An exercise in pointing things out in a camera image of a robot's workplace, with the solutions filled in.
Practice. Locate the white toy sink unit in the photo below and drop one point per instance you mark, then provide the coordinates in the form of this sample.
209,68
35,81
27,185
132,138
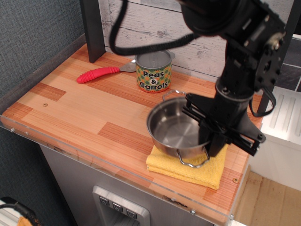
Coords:
279,157

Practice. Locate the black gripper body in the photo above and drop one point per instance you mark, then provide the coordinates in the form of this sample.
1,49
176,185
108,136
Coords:
226,113

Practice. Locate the peas and carrots can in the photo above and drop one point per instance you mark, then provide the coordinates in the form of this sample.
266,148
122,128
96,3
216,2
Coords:
154,71

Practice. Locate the stainless steel pot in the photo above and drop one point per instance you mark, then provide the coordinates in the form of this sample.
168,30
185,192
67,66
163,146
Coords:
175,133

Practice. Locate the dark left shelf post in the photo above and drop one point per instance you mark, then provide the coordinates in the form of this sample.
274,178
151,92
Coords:
93,29

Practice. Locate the black orange object corner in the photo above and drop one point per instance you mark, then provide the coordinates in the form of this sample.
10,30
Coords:
14,213

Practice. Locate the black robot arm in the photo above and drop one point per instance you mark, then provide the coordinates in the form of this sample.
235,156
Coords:
254,36

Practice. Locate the silver dispenser panel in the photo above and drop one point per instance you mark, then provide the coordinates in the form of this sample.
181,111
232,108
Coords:
115,210

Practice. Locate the clear acrylic edge guard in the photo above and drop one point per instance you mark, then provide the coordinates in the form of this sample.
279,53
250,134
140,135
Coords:
120,150

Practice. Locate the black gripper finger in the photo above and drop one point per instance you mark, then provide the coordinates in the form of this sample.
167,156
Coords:
205,134
215,143

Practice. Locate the yellow folded cloth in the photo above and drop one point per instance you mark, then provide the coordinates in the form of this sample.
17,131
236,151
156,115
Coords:
208,175

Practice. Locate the red handled spatula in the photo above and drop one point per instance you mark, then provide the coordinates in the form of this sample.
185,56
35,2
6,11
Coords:
96,73

